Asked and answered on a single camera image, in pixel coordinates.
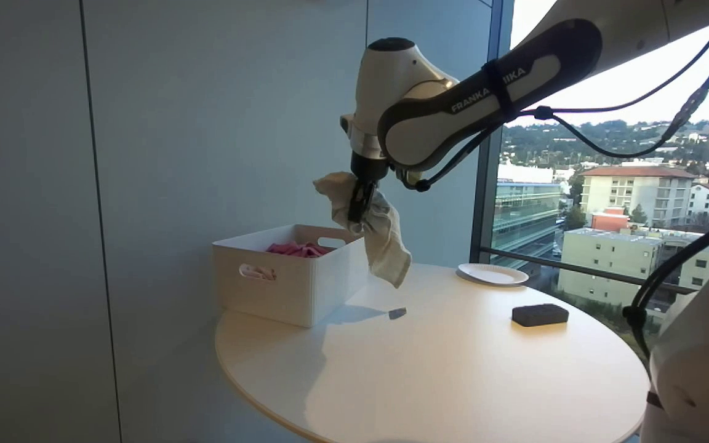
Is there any thick black cable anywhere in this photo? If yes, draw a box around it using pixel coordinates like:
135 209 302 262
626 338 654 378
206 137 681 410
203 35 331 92
620 199 709 364

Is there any thin black cable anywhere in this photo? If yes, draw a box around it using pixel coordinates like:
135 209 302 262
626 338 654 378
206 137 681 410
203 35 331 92
400 15 709 194

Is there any pale low building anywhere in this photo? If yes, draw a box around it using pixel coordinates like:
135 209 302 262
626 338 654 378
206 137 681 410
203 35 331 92
556 227 709 310

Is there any white plastic basket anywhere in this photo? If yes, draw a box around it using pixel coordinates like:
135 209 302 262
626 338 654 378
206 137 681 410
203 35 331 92
212 222 373 330

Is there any black sponge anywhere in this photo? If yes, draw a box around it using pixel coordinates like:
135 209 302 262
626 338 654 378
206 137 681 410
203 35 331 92
510 302 572 330

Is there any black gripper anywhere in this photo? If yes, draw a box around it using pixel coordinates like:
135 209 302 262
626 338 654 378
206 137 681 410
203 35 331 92
345 152 391 227

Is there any dark window railing bar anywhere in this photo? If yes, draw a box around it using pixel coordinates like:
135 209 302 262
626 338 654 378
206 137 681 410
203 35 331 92
477 243 685 295

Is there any white plate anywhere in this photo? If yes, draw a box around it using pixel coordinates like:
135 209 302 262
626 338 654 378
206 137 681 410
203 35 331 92
456 262 532 289

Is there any glass office building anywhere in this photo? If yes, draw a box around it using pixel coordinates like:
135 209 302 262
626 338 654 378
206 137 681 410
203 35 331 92
493 163 572 265

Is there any grey window frame post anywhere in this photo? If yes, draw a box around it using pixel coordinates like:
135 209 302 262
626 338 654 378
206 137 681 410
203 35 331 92
467 0 517 265

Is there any beige red roofed building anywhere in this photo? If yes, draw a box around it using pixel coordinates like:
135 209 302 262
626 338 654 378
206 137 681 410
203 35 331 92
579 166 696 231

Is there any white towel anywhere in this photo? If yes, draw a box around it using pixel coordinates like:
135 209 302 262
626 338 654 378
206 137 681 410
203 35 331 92
312 171 414 290

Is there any pink cloth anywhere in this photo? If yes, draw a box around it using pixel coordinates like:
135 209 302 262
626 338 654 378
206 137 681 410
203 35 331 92
264 239 338 258

